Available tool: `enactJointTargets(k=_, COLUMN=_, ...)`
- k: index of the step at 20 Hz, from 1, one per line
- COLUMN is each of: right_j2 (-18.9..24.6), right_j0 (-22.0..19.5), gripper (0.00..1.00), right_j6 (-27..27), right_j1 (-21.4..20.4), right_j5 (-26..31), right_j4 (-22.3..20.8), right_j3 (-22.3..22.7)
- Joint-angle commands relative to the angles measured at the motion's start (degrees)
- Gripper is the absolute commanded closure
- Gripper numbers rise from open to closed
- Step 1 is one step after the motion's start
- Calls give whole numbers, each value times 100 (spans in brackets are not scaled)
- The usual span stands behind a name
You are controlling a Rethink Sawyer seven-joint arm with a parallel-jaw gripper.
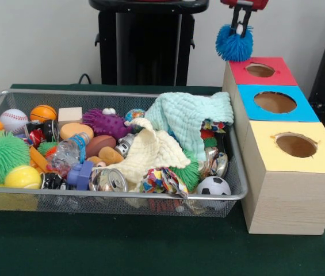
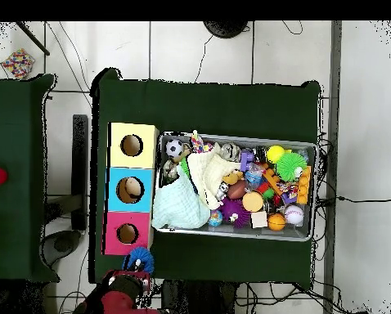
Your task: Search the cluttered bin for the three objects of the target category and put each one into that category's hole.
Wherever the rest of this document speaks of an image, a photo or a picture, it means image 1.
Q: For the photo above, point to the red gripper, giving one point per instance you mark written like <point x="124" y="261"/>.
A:
<point x="261" y="2"/>

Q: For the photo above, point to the blue fuzzy ball with eyes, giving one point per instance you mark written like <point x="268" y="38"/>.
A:
<point x="234" y="49"/>

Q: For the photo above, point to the mint green waffle cloth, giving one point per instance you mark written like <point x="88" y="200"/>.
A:
<point x="185" y="115"/>

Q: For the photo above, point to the wooden box with three holes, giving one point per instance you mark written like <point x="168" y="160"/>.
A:
<point x="291" y="198"/>

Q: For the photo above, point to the cream waffle cloth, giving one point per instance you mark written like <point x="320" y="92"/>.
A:
<point x="150" y="152"/>

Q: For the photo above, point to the black and white soccer ball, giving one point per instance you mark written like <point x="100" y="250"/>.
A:
<point x="214" y="186"/>

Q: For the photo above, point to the purple fuzzy toy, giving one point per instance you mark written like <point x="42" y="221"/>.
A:
<point x="104" y="123"/>

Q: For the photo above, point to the brown toy football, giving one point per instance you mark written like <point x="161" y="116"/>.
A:
<point x="100" y="145"/>

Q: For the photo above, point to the crushed clear plastic bottle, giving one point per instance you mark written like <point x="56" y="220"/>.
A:
<point x="70" y="149"/>

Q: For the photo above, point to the orange basketball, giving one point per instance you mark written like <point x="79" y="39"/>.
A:
<point x="43" y="113"/>

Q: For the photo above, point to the white baseball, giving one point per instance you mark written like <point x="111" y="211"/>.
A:
<point x="13" y="119"/>

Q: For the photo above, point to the dark green table cloth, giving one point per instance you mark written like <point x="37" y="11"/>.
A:
<point x="122" y="253"/>

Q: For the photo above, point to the yellow tennis ball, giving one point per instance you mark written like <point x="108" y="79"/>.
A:
<point x="22" y="178"/>

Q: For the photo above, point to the green fuzzy ball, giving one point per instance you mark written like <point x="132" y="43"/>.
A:
<point x="1" y="155"/>

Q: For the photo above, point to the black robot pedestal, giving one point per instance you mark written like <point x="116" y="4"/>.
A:
<point x="145" y="49"/>

